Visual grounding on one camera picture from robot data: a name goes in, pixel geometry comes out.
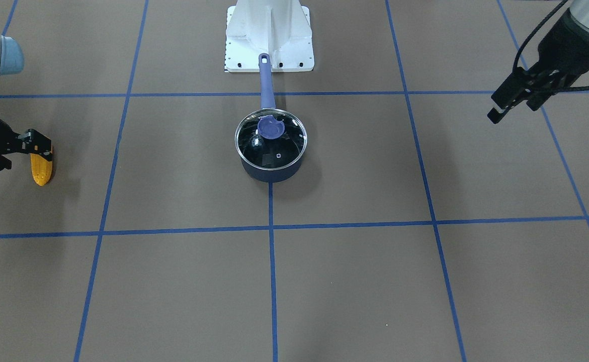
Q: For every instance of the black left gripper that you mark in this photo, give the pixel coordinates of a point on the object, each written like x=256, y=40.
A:
x=572, y=53

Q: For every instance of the yellow corn cob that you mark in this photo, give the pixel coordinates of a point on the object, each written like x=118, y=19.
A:
x=42, y=167

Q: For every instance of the glass lid with blue knob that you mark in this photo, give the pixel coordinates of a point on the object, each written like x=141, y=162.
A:
x=271, y=139

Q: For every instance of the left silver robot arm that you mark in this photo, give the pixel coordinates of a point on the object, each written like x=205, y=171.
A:
x=563, y=56

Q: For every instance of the blue saucepan with handle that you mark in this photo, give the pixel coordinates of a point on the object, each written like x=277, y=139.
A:
x=268, y=100

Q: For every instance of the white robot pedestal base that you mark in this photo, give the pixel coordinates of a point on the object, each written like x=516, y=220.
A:
x=280, y=29

